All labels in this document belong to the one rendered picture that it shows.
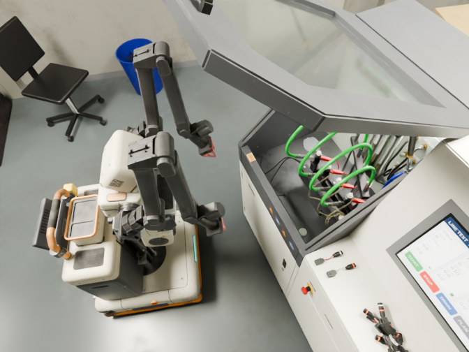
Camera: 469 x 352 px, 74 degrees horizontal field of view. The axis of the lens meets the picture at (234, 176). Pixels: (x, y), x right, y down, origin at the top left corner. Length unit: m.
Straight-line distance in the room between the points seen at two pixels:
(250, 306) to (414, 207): 1.45
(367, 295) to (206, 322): 1.24
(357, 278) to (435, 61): 0.87
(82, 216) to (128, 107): 1.95
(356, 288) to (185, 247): 1.19
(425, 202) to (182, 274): 1.48
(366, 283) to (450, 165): 0.58
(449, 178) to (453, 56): 0.54
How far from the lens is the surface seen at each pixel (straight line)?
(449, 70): 1.38
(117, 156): 1.20
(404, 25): 1.55
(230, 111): 3.18
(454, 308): 1.24
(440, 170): 1.08
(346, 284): 1.37
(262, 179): 1.55
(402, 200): 1.19
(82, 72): 3.27
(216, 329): 2.30
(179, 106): 1.32
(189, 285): 2.08
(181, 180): 0.96
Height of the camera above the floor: 2.27
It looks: 57 degrees down
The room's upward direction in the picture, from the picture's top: 7 degrees counter-clockwise
